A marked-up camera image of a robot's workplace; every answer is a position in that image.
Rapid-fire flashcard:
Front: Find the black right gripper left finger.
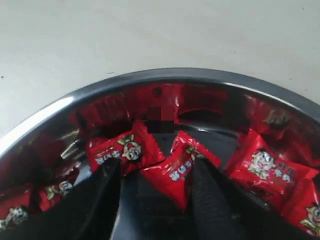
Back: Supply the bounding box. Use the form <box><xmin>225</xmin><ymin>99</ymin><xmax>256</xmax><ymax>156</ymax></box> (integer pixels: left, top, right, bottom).
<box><xmin>0</xmin><ymin>158</ymin><xmax>121</xmax><ymax>240</ymax></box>

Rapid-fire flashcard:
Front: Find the red wrapped candy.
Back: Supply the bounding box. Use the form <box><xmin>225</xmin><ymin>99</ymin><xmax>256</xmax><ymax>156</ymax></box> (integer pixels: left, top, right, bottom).
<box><xmin>140</xmin><ymin>130</ymin><xmax>222</xmax><ymax>210</ymax></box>
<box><xmin>225</xmin><ymin>129</ymin><xmax>319</xmax><ymax>208</ymax></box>
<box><xmin>85</xmin><ymin>120</ymin><xmax>165</xmax><ymax>176</ymax></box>
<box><xmin>0</xmin><ymin>184</ymin><xmax>35</xmax><ymax>232</ymax></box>
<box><xmin>281</xmin><ymin>179</ymin><xmax>320</xmax><ymax>237</ymax></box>

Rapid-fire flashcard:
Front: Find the round stainless steel plate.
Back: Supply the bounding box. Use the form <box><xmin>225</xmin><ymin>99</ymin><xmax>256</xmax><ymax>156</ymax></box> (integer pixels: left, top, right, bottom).
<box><xmin>0</xmin><ymin>68</ymin><xmax>320</xmax><ymax>240</ymax></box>

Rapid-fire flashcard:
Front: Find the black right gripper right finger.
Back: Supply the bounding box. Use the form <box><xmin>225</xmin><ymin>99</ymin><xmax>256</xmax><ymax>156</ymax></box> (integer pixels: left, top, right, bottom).
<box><xmin>191</xmin><ymin>158</ymin><xmax>313</xmax><ymax>240</ymax></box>

